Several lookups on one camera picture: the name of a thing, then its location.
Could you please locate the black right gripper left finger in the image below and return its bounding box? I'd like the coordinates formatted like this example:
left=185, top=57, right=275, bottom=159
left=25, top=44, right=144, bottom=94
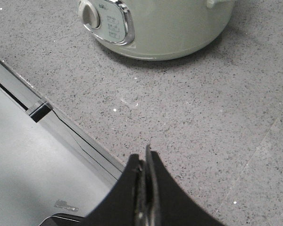
left=83, top=154, right=147, bottom=226

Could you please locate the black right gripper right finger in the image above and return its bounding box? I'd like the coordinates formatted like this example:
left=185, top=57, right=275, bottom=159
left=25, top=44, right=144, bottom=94
left=146, top=145, right=222, bottom=226

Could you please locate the pale green electric cooking pot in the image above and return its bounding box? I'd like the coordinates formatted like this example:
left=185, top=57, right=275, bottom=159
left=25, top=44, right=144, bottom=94
left=75, top=0, right=235, bottom=61

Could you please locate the grey cabinet front panel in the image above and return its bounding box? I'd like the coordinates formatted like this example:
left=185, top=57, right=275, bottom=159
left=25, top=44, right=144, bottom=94
left=0, top=60, right=124, bottom=226

